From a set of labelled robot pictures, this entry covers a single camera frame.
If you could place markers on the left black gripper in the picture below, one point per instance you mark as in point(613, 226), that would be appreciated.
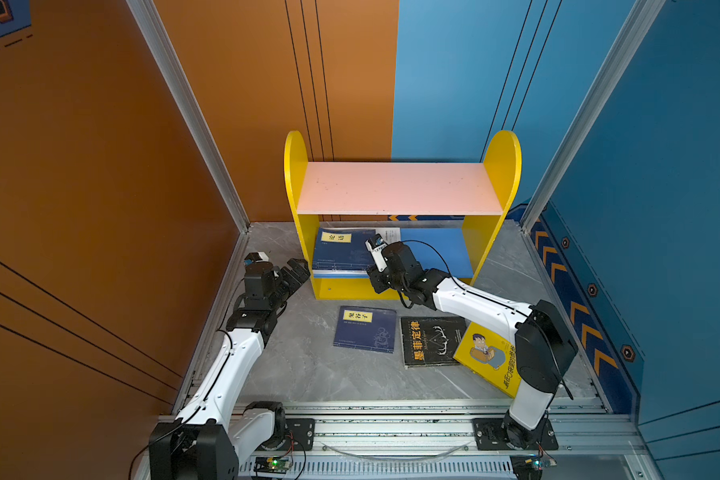
point(300, 275)

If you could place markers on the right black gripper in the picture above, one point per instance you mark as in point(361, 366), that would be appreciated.
point(374, 276)

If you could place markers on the dark blue book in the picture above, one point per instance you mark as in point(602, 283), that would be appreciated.
point(364, 328)
point(342, 250)

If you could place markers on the black book yellow title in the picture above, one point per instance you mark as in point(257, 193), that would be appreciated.
point(431, 341)

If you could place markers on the yellow cartoon cover book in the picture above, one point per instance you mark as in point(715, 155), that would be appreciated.
point(490, 356)

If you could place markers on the white book with dark bars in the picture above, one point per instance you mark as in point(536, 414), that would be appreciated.
point(390, 235)

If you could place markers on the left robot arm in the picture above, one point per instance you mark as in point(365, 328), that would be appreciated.
point(203, 441)

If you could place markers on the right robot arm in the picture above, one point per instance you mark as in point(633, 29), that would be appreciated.
point(540, 346)

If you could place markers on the yellow pink blue bookshelf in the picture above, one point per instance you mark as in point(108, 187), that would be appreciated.
point(481, 193)

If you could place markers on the left green circuit board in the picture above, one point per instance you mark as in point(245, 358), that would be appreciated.
point(271, 466)

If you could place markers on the green circuit board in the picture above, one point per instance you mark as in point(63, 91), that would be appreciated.
point(271, 466)
point(531, 468)

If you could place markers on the right green circuit board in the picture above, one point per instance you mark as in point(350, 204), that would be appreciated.
point(531, 468)

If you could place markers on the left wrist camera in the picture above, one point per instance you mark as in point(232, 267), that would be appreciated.
point(255, 257)

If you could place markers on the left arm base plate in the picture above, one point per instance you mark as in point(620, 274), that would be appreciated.
point(259, 434)

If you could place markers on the aluminium front rail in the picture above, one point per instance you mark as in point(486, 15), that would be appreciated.
point(433, 439)

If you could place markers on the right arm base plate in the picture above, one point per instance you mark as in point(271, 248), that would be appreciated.
point(504, 434)

